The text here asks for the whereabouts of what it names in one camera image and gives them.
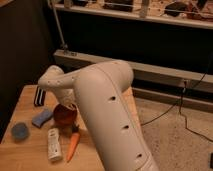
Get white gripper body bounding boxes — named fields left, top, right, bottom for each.
left=56, top=89, right=76, bottom=108

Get red ceramic bowl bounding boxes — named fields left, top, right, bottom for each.
left=53, top=104, right=77, bottom=126

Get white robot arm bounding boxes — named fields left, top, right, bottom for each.
left=38, top=60, right=159, bottom=171

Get blue sponge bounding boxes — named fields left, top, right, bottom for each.
left=31, top=109, right=53, bottom=128

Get orange toy carrot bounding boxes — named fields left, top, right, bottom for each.
left=66, top=125, right=80, bottom=162

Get white tube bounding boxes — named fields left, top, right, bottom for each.
left=48, top=128, right=62, bottom=162

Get metal pole stand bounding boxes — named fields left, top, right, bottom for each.
left=50, top=0, right=77, bottom=56

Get round blue scrubber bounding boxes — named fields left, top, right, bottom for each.
left=11, top=122, right=29, bottom=141

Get white shelf with clutter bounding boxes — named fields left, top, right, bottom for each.
left=52, top=0, right=213, bottom=30

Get grey baseboard rail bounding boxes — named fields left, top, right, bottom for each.
left=53, top=49, right=213, bottom=113

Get black cable on floor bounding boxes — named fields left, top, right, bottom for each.
left=139, top=59, right=213, bottom=144

